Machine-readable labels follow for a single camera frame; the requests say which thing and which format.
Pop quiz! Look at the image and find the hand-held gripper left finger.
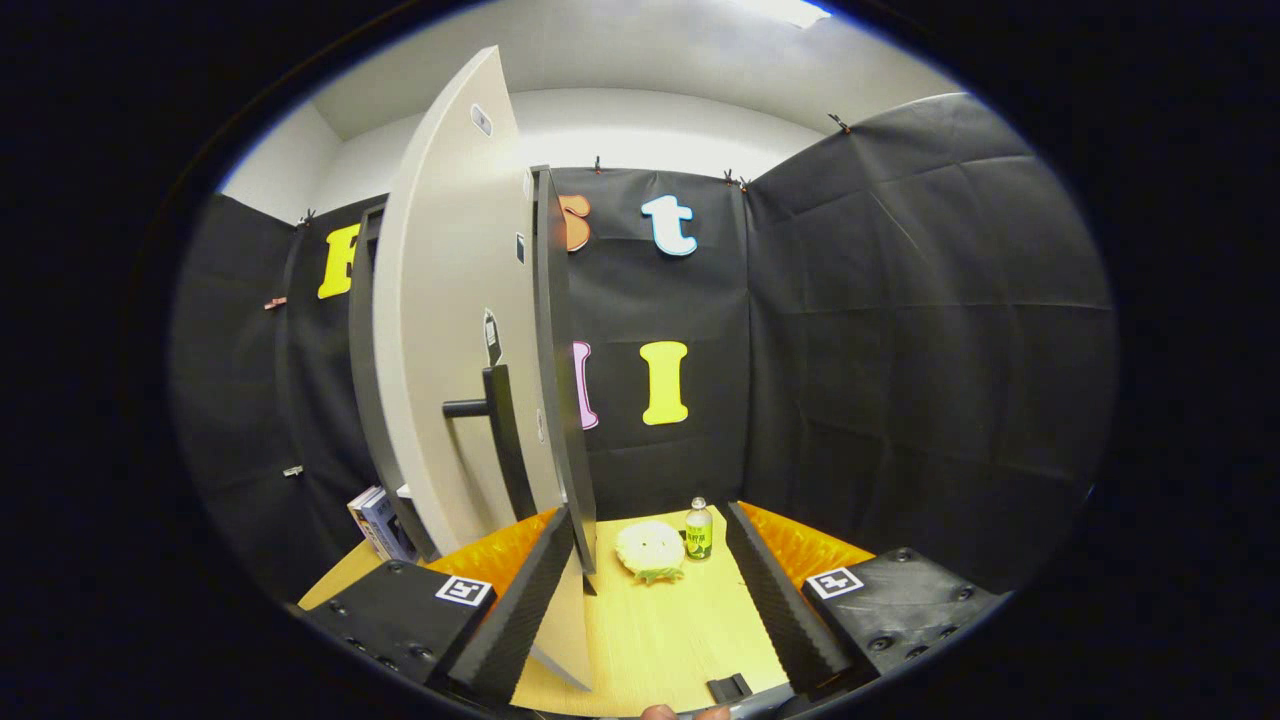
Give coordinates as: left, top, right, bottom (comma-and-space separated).
298, 505, 574, 707

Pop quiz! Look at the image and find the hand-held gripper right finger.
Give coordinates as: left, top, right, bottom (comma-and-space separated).
724, 500, 1011, 703

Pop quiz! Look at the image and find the black cabinet door handle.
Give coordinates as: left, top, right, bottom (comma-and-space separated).
443, 365, 539, 523

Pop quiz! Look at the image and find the grey shoe cabinet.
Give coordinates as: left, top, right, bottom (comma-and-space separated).
347, 165, 599, 599

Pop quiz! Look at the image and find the beige shoe cabinet door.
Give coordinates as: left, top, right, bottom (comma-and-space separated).
372, 45, 593, 693

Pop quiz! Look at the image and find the green drink bottle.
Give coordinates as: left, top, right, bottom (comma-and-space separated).
685, 497, 714, 562

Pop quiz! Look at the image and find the yellow plush toy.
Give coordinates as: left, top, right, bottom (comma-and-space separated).
614, 520, 688, 587

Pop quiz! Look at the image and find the blue book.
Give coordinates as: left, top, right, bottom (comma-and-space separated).
360, 490, 421, 564

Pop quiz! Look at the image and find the white book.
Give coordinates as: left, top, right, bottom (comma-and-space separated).
347, 486, 386, 561

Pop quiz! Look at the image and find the black backdrop cloth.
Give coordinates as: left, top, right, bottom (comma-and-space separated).
170, 92, 1118, 601

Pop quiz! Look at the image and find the long ceiling light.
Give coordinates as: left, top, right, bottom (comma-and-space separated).
735, 0, 833, 29

